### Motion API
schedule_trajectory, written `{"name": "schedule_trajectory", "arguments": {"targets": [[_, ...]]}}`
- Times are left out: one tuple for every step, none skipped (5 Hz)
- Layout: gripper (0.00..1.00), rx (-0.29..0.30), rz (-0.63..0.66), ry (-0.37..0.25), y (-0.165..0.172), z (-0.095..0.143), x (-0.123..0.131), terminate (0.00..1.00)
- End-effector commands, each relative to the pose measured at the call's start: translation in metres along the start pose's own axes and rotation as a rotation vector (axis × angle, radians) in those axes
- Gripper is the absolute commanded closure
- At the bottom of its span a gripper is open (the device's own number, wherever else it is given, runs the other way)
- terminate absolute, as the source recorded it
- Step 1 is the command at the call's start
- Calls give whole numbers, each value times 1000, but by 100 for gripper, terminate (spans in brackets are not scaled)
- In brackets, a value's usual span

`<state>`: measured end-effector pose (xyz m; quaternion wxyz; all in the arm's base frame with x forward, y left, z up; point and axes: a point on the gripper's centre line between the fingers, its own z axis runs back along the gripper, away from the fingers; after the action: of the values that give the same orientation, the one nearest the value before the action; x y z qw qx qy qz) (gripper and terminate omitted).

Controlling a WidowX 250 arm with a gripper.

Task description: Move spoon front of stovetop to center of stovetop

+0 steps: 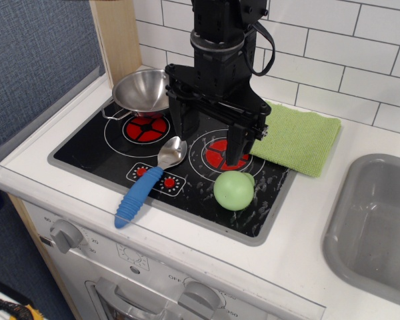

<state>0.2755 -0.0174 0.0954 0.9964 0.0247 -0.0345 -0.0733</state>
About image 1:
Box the grey oven knob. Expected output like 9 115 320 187
177 281 221 319

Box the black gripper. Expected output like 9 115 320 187
165 39 271 165

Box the blue handled metal spoon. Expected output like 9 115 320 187
114 136 187 229

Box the green cloth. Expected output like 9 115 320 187
250 102 341 177

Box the stainless steel pot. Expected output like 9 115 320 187
101 69 169 121

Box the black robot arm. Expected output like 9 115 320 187
165 1 275 165

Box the grey sink basin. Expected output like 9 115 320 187
323 154 400 305

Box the wooden side panel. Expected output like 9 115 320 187
89 0 142 87

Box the oven door handle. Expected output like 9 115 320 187
93 278 178 319

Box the grey timer knob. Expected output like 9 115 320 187
50 219 83 254

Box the green toy ball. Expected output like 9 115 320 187
213 171 255 211

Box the black cable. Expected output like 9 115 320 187
242 20 276 77

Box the black toy stovetop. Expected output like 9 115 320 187
48 102 295 246

